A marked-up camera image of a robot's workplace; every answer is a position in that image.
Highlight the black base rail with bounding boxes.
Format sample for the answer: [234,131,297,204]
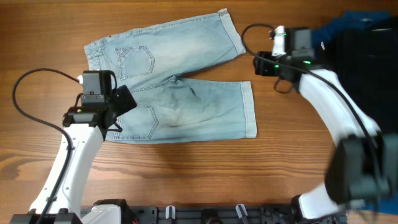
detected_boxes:
[80,203,348,224]

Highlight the blue folded shirt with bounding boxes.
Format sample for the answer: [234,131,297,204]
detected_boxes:
[310,10,398,215]

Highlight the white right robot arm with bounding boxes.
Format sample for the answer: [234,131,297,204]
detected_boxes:
[253,26,397,223]

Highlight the light blue denim shorts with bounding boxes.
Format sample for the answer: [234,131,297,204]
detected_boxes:
[84,9,257,144]

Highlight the black folded shirt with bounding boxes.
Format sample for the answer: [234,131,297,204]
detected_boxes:
[331,16,397,133]

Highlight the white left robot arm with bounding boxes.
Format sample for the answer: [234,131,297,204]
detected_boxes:
[11,70,137,223]

